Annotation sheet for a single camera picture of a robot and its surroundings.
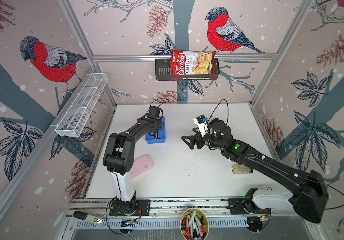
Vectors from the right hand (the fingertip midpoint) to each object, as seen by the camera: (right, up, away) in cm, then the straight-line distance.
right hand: (185, 136), depth 74 cm
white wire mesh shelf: (-56, +16, +5) cm, 59 cm away
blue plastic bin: (-15, -2, +25) cm, 29 cm away
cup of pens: (+3, -37, -10) cm, 38 cm away
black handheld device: (-45, -37, -5) cm, 59 cm away
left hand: (-17, +5, +24) cm, 30 cm away
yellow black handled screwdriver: (-18, -3, +26) cm, 32 cm away
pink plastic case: (-25, -19, +12) cm, 34 cm away
